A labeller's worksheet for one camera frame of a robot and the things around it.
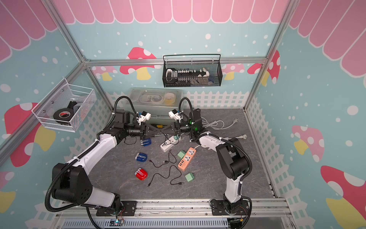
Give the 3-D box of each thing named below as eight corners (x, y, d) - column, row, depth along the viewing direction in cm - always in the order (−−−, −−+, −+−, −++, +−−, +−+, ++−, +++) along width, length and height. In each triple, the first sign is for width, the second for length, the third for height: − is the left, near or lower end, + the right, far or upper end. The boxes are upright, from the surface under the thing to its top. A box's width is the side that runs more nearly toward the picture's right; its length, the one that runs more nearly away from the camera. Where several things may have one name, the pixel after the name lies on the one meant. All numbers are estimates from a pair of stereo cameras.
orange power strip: (177, 168, 89) (176, 166, 88) (190, 147, 99) (190, 145, 97) (184, 172, 88) (184, 171, 86) (197, 150, 97) (197, 149, 95)
